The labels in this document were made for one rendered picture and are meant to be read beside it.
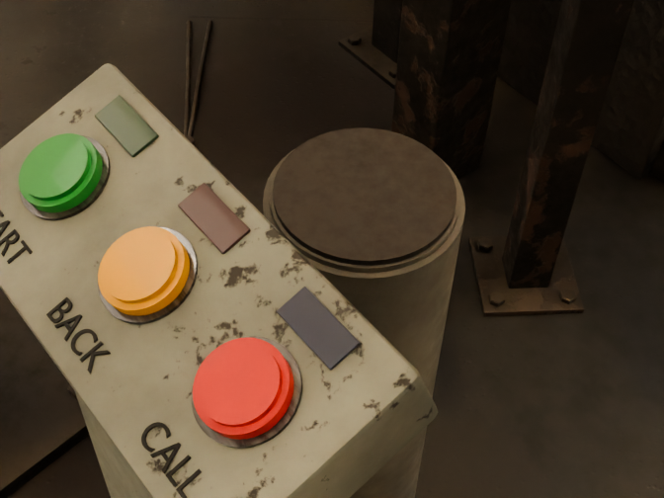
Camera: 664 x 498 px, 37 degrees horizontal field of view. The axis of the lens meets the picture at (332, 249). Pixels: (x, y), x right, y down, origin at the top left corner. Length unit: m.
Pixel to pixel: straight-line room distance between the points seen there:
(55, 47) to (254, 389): 1.22
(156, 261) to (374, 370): 0.11
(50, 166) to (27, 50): 1.10
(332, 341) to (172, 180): 0.12
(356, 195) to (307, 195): 0.03
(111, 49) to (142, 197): 1.09
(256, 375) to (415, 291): 0.20
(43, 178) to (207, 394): 0.14
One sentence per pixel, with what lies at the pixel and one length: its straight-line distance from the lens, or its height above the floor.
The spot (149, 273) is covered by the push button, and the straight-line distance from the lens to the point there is 0.42.
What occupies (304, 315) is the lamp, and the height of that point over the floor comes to 0.61.
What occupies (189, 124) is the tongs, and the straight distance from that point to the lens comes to 1.39.
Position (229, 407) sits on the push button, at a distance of 0.38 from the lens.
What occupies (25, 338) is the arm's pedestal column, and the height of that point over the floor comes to 0.02.
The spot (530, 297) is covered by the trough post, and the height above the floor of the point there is 0.01.
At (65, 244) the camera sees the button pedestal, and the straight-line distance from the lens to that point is 0.46.
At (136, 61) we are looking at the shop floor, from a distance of 1.52.
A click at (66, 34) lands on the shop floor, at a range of 1.59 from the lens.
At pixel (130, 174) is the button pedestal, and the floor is 0.61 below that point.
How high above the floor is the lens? 0.93
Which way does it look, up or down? 49 degrees down
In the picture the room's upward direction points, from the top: 2 degrees clockwise
